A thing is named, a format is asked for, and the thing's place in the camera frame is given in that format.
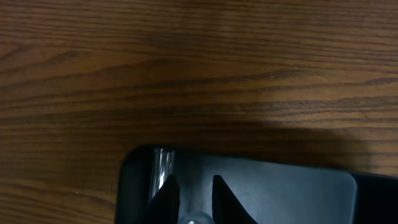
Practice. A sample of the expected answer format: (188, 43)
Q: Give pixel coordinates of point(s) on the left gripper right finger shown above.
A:
(225, 205)

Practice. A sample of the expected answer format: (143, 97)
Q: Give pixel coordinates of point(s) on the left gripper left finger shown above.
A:
(166, 202)

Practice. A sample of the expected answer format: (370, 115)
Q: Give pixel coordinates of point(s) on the clear test tube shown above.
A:
(196, 219)
(163, 161)

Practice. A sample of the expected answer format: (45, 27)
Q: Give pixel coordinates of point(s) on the black tray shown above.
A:
(280, 193)

